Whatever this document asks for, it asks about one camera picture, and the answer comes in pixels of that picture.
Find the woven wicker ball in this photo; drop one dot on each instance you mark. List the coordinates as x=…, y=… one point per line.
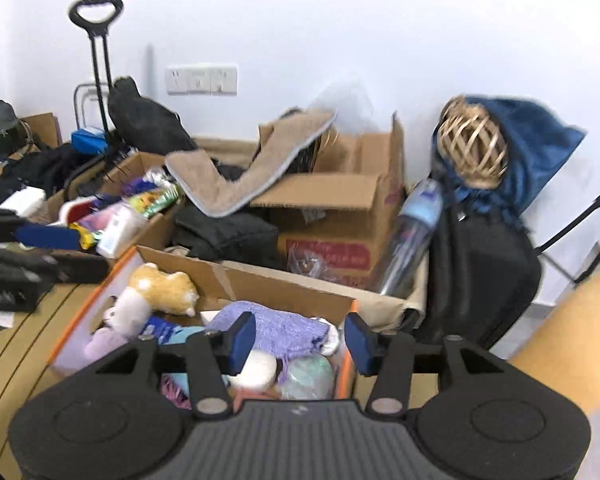
x=472, y=145

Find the small plain cardboard box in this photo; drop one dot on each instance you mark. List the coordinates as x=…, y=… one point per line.
x=45, y=127

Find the white tissue pack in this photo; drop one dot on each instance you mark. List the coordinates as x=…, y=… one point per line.
x=120, y=230

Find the white wall socket panel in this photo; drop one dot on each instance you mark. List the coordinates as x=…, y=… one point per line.
x=202, y=80

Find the white metal trolley frame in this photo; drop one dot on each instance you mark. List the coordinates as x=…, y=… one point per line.
x=80, y=105

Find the blue tissue packet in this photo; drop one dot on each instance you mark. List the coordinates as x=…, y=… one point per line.
x=161, y=330

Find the black bag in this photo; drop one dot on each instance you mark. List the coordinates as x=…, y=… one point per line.
x=145, y=120

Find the white round soft item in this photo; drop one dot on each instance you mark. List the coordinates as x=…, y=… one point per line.
x=255, y=370

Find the dark blue cloth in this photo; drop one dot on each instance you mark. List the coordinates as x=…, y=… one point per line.
x=535, y=150

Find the yellow and white plush dog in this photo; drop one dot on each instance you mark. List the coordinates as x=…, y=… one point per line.
x=165, y=287

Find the purple knitted cloth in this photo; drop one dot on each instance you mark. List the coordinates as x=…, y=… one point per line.
x=280, y=327

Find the black folded clothing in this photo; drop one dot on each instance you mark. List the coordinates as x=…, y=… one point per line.
x=225, y=235

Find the orange-edged cardboard box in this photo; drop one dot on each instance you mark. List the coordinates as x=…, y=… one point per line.
x=260, y=285

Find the clear plastic water bottle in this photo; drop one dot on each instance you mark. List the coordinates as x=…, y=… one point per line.
x=412, y=230

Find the red-printed cardboard box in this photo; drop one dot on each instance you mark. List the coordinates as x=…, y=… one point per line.
x=340, y=200

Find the black suitcase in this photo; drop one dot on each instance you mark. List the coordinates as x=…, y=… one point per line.
x=480, y=280

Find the beige fleece mat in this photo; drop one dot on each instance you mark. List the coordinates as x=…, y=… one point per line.
x=220, y=185

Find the teal soft item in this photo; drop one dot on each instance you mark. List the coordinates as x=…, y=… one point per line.
x=192, y=335

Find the mint green soft item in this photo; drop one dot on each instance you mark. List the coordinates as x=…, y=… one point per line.
x=307, y=377

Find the small blue box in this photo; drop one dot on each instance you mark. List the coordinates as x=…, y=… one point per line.
x=90, y=141

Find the crumpled clear plastic bag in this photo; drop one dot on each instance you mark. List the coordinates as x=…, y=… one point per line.
x=307, y=262

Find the clear plastic sheet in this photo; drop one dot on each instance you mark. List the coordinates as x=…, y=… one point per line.
x=347, y=105

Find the black tripod legs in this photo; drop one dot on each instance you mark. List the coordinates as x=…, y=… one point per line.
x=575, y=220

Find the red and white case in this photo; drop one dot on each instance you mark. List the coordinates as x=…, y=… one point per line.
x=75, y=210

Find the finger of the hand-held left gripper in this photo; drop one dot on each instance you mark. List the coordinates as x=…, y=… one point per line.
x=45, y=237
x=75, y=265

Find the cardboard box of snacks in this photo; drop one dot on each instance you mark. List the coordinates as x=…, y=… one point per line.
x=152, y=230

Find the pink and purple fabric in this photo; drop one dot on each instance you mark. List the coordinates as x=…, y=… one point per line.
x=175, y=392

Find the pile of black clothes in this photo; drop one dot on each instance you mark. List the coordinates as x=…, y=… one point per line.
x=45, y=170

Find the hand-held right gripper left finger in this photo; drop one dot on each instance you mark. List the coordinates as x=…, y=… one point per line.
x=243, y=342

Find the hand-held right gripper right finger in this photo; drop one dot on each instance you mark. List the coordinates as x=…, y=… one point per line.
x=357, y=345

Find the dark grey backpack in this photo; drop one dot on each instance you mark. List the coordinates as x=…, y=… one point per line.
x=0, y=127

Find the yellow snack packet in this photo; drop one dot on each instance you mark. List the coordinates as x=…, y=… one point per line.
x=87, y=237

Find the green snack packets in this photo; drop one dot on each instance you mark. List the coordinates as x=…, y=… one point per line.
x=155, y=200

